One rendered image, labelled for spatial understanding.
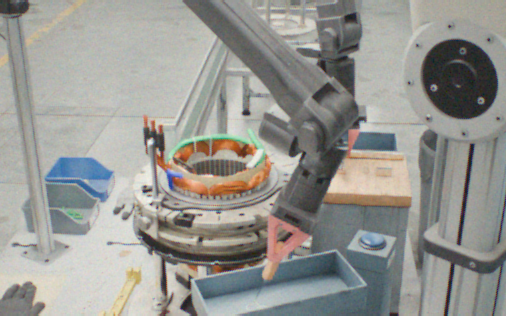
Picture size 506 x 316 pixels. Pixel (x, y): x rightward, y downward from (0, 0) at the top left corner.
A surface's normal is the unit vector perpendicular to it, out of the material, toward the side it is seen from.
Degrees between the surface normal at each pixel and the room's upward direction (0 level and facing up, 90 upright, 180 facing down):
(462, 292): 90
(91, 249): 0
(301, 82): 44
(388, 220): 90
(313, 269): 90
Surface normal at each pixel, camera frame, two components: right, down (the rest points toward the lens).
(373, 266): -0.42, 0.38
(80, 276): 0.00, -0.91
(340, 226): -0.11, 0.41
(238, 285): 0.33, 0.39
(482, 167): -0.66, 0.32
